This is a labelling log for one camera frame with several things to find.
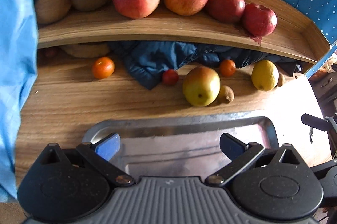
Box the yellow lemon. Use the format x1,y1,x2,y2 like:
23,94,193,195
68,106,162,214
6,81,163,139
251,60,279,92

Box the small brown kiwi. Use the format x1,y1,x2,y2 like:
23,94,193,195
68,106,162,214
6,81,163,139
217,85,235,104

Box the orange tangerine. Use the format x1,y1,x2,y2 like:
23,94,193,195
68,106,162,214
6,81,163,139
219,59,237,77
91,57,115,79

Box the green yellow apple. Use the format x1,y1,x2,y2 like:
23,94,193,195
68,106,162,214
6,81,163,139
183,66,221,107

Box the cherry tomato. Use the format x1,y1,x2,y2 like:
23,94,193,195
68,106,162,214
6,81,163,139
162,69,179,86

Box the small brown nut fruit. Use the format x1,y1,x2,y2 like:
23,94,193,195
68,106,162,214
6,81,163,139
277,73,285,87

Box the curved wooden shelf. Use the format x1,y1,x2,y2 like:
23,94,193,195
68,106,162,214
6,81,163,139
38,0,330,63

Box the silver metal tray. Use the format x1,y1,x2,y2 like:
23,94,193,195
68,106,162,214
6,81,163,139
82,115,279,179

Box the small red apple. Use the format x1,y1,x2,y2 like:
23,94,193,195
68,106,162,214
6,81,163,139
241,4,278,37

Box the potato under shelf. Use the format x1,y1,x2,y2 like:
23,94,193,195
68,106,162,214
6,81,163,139
60,43,110,58

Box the dark blue jacket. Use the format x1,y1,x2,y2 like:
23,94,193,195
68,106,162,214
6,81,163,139
108,41,303,90

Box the dark red apple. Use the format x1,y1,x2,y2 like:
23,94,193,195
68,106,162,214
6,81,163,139
206,0,246,24

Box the left brown kiwi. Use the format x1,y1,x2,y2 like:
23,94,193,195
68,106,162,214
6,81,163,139
34,0,71,25

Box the light blue garment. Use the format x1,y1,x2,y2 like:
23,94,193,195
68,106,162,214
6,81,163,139
0,0,38,203

